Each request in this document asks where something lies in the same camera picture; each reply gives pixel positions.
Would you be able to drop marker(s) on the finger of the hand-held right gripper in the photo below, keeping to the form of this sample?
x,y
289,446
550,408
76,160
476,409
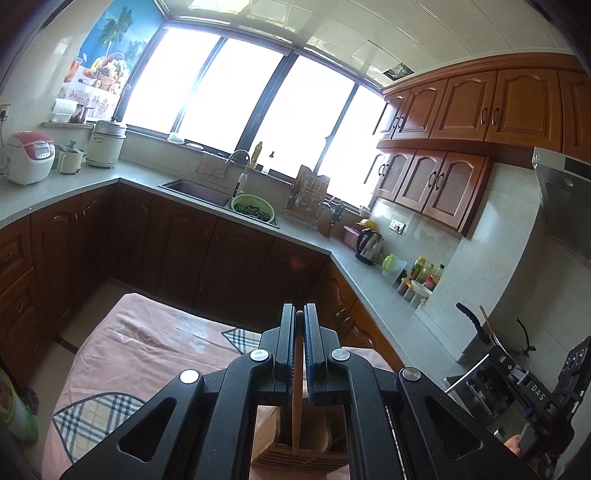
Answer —
x,y
577,369
494,383

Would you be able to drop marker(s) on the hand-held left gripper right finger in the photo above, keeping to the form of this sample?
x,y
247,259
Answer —
x,y
310,355

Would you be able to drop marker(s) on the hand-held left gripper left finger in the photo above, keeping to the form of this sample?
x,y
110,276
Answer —
x,y
290,355

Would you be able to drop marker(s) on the wooden utensil holder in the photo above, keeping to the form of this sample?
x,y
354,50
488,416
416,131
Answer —
x,y
318,457

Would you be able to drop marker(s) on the person's right hand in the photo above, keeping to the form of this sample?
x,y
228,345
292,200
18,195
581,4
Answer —
x,y
511,446

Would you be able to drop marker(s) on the black wok with lid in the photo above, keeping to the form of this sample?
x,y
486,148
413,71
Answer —
x,y
471,321

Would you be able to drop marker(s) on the row of spice jars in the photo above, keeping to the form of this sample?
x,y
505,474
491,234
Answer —
x,y
411,293

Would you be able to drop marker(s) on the green lidded cup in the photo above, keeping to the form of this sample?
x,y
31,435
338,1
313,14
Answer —
x,y
393,268

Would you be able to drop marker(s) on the steel electric kettle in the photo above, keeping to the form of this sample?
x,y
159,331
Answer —
x,y
369,247

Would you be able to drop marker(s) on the pink container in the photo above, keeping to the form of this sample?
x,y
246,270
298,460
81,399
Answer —
x,y
353,235

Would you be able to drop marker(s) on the group of sauce bottles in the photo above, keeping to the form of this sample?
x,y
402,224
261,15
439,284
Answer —
x,y
427,272

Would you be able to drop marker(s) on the pink heart print tablecloth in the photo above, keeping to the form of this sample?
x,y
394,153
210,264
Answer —
x,y
152,350

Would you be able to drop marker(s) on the metal dish rack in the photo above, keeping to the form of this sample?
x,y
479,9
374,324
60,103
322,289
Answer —
x,y
300,214

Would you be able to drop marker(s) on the green colander with vegetables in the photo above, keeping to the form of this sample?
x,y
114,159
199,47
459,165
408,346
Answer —
x,y
252,208

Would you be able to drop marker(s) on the wooden lower cabinets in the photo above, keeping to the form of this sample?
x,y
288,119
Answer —
x,y
161,258

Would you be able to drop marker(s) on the wooden cabinets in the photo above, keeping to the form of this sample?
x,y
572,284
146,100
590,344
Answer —
x,y
161,258
461,138

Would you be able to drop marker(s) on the wooden cutting board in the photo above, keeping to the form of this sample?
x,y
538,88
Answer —
x,y
311,184

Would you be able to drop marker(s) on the steel range hood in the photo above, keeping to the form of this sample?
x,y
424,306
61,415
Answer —
x,y
563,184

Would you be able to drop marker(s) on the steel kitchen sink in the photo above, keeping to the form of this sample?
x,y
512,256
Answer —
x,y
198,191

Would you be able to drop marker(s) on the chrome kitchen faucet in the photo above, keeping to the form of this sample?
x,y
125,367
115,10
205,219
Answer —
x,y
239,168

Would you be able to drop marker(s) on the dark soap dispenser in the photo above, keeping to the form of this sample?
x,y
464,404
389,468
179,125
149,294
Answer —
x,y
268,162

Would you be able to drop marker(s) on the pink dishcloth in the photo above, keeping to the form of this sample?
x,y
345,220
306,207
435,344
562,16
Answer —
x,y
210,166

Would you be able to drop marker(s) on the yellow bottle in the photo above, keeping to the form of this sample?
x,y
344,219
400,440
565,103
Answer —
x,y
258,152

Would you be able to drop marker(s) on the wooden upper cabinets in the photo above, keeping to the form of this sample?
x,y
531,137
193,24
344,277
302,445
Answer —
x,y
461,138

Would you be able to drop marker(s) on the large kitchen window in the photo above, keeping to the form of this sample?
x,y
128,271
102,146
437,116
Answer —
x,y
240,106

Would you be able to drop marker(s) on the grey kitchen countertop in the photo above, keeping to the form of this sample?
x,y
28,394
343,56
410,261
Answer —
x,y
69,189

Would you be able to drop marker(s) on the green plastic tub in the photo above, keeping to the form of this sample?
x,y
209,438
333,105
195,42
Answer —
x,y
16,410

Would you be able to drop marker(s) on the large white cooker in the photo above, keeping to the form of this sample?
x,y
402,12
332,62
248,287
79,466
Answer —
x,y
106,143

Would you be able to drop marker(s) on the small white electric pot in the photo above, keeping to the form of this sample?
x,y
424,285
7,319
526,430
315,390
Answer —
x,y
70,159

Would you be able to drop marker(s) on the white pink rice cooker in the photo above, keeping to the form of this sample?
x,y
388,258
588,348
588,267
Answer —
x,y
30,157

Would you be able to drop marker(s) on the paper towel roll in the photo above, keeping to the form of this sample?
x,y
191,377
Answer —
x,y
62,110

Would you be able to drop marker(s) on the small wall socket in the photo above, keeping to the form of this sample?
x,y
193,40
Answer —
x,y
397,226

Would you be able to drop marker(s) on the tropical fruit wall poster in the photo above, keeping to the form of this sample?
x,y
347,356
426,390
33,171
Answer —
x,y
108,50

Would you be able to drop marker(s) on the wall socket with plugs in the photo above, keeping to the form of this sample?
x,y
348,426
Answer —
x,y
4,110

